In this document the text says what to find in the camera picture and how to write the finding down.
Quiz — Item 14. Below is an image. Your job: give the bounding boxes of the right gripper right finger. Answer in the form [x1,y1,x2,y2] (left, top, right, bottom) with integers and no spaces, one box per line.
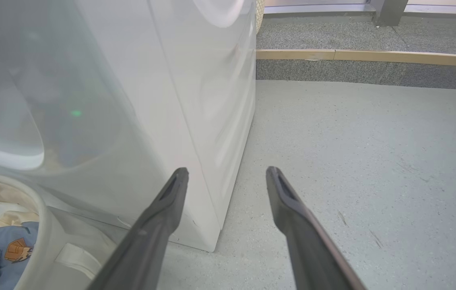
[266,166,367,290]

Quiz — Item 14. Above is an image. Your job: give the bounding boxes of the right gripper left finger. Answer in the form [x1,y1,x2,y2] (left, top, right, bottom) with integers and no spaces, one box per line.
[87,167,190,290]

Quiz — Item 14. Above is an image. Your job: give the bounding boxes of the white cream garment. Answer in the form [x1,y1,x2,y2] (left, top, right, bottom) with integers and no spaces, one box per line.
[0,201,40,236]

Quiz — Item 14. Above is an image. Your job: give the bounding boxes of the white front-load washing machine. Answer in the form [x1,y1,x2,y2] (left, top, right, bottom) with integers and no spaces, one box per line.
[0,0,257,253]

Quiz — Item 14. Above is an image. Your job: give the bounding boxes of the cream canvas laundry basket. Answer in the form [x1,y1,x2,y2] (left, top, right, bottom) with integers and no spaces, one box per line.
[0,174,118,290]

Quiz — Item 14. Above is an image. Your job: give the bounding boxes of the woven wicker basket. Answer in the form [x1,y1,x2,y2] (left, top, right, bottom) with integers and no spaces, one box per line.
[255,0,266,33]

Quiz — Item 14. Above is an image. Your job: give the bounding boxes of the grey metal post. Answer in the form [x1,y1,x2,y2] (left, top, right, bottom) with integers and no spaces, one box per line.
[371,0,409,27]

